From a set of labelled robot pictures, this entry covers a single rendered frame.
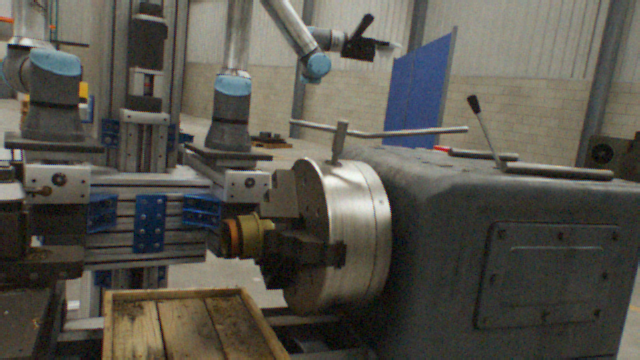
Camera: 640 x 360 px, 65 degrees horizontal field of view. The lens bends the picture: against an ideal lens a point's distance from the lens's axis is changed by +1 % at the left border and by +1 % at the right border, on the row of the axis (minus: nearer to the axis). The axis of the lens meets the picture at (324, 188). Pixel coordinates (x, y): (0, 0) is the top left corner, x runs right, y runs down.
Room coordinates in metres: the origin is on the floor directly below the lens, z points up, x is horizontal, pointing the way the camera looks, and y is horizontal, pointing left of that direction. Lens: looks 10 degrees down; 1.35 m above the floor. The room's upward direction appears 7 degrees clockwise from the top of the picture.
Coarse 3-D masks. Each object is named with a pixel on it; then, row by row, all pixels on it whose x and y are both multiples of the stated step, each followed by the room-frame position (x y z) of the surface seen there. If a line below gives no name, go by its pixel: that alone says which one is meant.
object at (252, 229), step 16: (224, 224) 0.89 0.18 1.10; (240, 224) 0.89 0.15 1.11; (256, 224) 0.90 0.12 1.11; (272, 224) 0.93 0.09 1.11; (224, 240) 0.93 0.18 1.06; (240, 240) 0.88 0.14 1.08; (256, 240) 0.89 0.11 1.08; (224, 256) 0.90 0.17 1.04; (240, 256) 0.90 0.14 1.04; (256, 256) 0.90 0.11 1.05
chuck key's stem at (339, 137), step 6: (342, 120) 0.94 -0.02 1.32; (336, 126) 0.94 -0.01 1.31; (342, 126) 0.93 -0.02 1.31; (336, 132) 0.94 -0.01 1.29; (342, 132) 0.93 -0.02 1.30; (336, 138) 0.94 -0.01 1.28; (342, 138) 0.94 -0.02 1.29; (336, 144) 0.94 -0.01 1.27; (342, 144) 0.94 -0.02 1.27; (336, 150) 0.94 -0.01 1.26; (336, 156) 0.95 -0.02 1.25; (330, 162) 0.95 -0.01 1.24; (336, 162) 0.95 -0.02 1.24
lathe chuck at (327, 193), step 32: (320, 160) 0.96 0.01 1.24; (320, 192) 0.88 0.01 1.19; (352, 192) 0.89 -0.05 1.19; (288, 224) 1.02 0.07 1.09; (320, 224) 0.87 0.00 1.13; (352, 224) 0.85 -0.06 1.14; (352, 256) 0.84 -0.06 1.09; (288, 288) 0.98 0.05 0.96; (320, 288) 0.84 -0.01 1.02; (352, 288) 0.85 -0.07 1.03
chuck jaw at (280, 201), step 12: (276, 180) 0.99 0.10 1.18; (288, 180) 1.00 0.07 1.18; (276, 192) 0.97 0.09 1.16; (288, 192) 0.99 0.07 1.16; (264, 204) 0.95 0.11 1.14; (276, 204) 0.96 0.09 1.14; (288, 204) 0.97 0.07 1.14; (264, 216) 0.94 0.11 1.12; (276, 216) 0.95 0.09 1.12; (288, 216) 0.96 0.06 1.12; (300, 216) 0.97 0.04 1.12
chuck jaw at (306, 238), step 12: (264, 240) 0.90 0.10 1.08; (276, 240) 0.88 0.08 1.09; (288, 240) 0.86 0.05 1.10; (300, 240) 0.84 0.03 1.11; (312, 240) 0.84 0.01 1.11; (336, 240) 0.83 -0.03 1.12; (276, 252) 0.88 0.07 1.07; (288, 252) 0.86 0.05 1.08; (300, 252) 0.83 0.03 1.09; (312, 252) 0.83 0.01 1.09; (324, 252) 0.84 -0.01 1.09; (336, 252) 0.83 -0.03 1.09; (336, 264) 0.83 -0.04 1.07
